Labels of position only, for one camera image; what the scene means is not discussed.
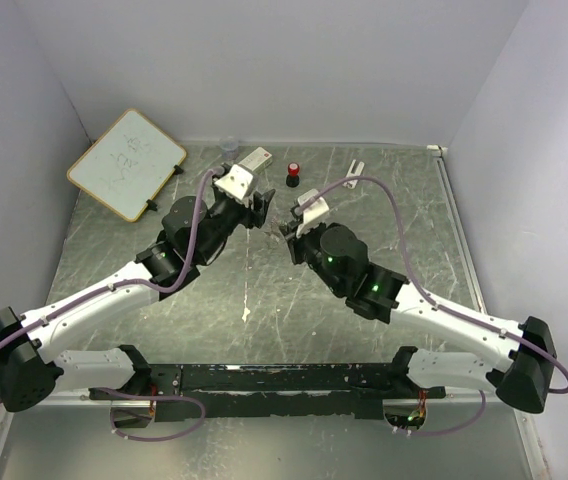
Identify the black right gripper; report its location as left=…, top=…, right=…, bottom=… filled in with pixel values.
left=280, top=217, right=345, bottom=295

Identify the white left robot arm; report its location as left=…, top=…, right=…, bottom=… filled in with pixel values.
left=0, top=188, right=275, bottom=413

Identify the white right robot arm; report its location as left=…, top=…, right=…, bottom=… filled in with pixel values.
left=279, top=222, right=557, bottom=414

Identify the red black stamp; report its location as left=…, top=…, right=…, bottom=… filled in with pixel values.
left=286, top=162, right=300, bottom=188

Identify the white cardboard box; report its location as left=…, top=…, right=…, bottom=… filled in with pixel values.
left=238, top=147, right=273, bottom=174

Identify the clear plastic cup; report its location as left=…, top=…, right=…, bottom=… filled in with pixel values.
left=219, top=137, right=239, bottom=161

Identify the white plastic clip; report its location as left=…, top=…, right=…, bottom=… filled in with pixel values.
left=343, top=159, right=365, bottom=189

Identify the small framed whiteboard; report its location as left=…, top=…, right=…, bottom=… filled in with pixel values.
left=67, top=108, right=187, bottom=222

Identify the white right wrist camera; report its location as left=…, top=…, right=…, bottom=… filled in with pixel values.
left=293, top=189, right=330, bottom=238

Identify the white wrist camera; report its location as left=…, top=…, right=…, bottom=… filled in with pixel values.
left=213, top=164, right=257, bottom=206
left=293, top=189, right=330, bottom=238

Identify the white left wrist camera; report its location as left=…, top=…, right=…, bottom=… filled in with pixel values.
left=213, top=164, right=257, bottom=206

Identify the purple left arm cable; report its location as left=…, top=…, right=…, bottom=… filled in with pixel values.
left=0, top=167, right=228, bottom=407

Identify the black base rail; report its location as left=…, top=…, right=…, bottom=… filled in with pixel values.
left=88, top=362, right=448, bottom=424

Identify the white corner bracket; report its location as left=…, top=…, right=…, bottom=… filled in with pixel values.
left=427, top=144, right=448, bottom=155

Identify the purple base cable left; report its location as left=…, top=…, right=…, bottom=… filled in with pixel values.
left=109, top=389, right=208, bottom=442

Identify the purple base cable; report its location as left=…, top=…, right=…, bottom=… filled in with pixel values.
left=392, top=389, right=488, bottom=439
left=109, top=389, right=208, bottom=442

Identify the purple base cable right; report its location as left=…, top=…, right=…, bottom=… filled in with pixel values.
left=392, top=389, right=488, bottom=439

